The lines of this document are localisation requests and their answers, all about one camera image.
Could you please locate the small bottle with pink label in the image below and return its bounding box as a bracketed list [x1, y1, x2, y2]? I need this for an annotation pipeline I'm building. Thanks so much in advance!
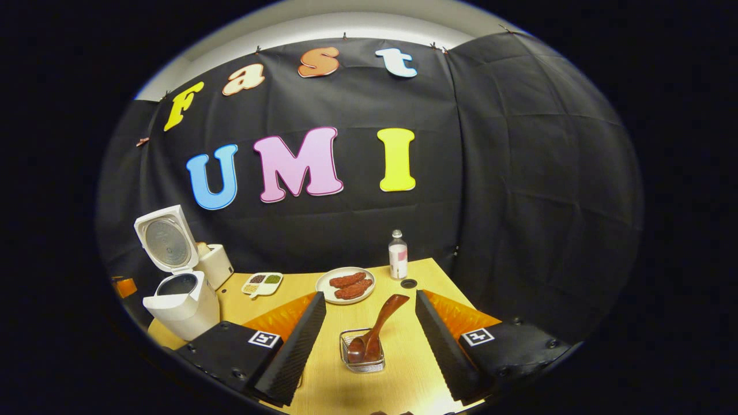
[388, 229, 409, 280]

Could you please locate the metal wire chopstick holder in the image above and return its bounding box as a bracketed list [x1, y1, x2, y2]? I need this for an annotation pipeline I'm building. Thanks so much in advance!
[340, 329, 386, 374]

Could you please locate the red sausage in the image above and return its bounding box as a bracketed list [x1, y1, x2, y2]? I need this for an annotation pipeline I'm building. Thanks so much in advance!
[329, 272, 367, 289]
[334, 279, 374, 300]

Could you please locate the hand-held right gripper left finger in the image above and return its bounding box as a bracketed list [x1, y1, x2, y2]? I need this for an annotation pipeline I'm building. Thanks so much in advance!
[176, 291, 327, 407]

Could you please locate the white round plate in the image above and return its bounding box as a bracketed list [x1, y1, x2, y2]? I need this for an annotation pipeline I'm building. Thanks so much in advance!
[315, 266, 376, 305]

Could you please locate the white toaster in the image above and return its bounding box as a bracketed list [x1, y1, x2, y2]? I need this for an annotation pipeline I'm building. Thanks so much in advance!
[197, 244, 234, 290]

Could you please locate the brown wooden spoon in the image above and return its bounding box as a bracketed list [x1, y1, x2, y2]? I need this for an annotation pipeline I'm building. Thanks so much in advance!
[347, 294, 411, 364]

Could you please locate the white divided dish of beans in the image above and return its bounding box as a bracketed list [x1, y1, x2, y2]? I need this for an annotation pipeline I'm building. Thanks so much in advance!
[241, 272, 284, 299]

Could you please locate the white rice cooker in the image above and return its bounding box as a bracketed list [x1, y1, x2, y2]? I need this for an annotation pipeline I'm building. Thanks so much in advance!
[134, 205, 221, 341]

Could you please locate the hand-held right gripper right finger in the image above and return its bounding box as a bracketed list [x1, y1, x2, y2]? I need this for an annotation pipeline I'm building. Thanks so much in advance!
[415, 290, 571, 404]

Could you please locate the black backdrop cloth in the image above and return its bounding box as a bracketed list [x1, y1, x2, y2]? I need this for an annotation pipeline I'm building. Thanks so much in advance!
[97, 32, 643, 346]

